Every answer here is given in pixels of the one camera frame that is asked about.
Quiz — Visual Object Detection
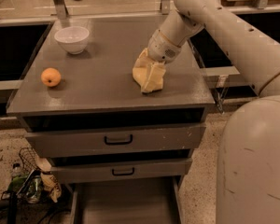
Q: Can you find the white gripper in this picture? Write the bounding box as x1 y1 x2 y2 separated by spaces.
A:
134 30 181 92

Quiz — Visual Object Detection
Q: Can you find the yellow sponge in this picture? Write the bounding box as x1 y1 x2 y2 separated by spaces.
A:
132 66 164 94

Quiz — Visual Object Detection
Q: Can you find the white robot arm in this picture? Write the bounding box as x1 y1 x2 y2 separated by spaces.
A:
133 0 280 224

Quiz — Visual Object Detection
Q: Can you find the grey top drawer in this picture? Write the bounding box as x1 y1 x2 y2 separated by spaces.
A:
26 124 206 158

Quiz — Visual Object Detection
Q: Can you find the grey drawer cabinet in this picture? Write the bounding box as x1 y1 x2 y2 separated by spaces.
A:
6 14 216 224

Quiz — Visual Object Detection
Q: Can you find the grey open bottom drawer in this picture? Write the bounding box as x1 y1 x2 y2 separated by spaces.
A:
70 177 184 224

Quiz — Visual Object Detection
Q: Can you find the grey middle drawer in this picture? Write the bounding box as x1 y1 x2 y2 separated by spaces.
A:
51 158 192 184

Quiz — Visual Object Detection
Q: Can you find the white ceramic bowl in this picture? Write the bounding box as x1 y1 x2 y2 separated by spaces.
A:
54 26 90 54

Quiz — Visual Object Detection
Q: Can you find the orange fruit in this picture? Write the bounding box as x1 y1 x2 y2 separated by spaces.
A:
41 68 62 87

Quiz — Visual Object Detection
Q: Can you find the cream printed bag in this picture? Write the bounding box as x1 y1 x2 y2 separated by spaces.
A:
35 156 62 203

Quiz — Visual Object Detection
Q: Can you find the green snack bag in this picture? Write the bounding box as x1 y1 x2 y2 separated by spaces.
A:
7 175 43 204

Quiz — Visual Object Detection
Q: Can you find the clear plastic bottle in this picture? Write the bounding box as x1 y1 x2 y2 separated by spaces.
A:
11 163 22 179

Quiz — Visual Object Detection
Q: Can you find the grey metal post left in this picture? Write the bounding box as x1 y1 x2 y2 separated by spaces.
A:
53 0 68 20

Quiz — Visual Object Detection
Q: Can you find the black wire basket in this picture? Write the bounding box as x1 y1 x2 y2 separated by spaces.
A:
19 147 39 174

